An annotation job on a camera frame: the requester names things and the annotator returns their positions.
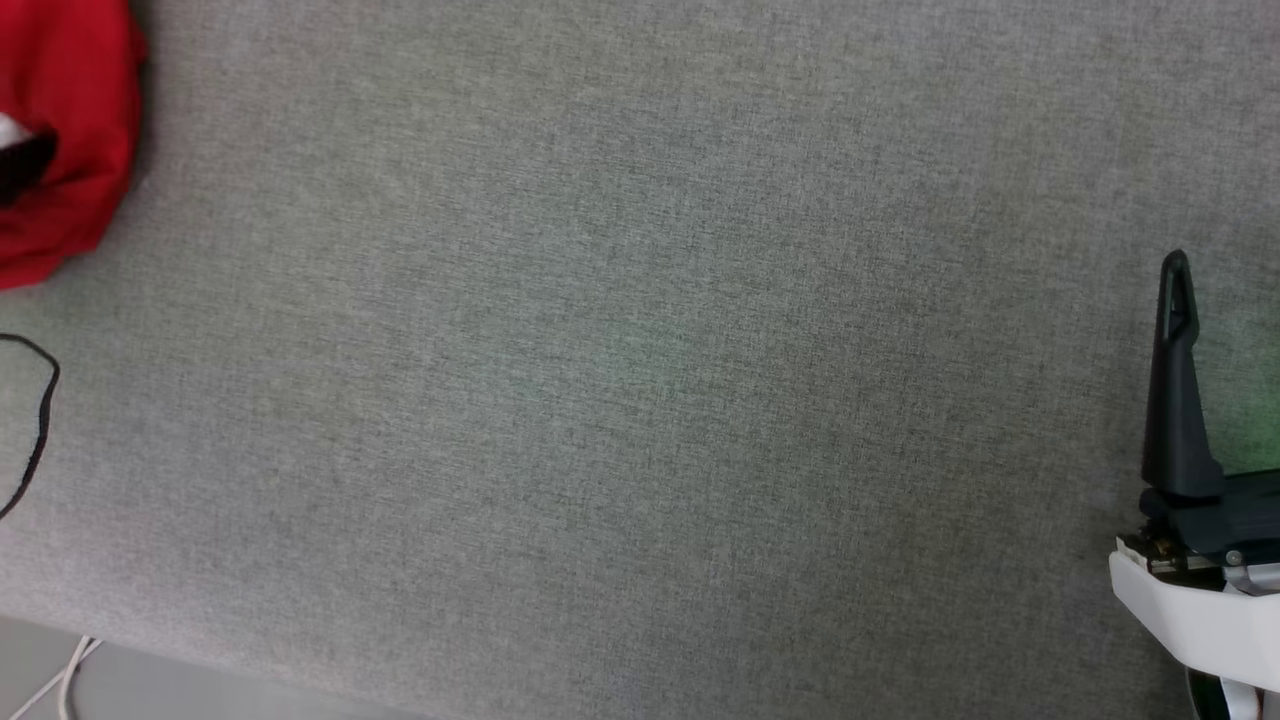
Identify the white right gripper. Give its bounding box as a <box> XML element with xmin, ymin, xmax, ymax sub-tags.
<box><xmin>1107</xmin><ymin>249</ymin><xmax>1280</xmax><ymax>694</ymax></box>

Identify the white cable on floor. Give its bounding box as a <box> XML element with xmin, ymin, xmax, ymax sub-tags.
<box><xmin>0</xmin><ymin>634</ymin><xmax>105</xmax><ymax>720</ymax></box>

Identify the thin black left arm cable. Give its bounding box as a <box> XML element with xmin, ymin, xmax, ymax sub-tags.
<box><xmin>0</xmin><ymin>332</ymin><xmax>62</xmax><ymax>522</ymax></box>

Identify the grey fabric sofa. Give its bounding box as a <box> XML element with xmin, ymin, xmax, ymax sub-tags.
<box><xmin>0</xmin><ymin>0</ymin><xmax>1280</xmax><ymax>720</ymax></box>

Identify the red garment with white stripes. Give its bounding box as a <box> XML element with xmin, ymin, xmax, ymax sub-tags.
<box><xmin>0</xmin><ymin>0</ymin><xmax>150</xmax><ymax>292</ymax></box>

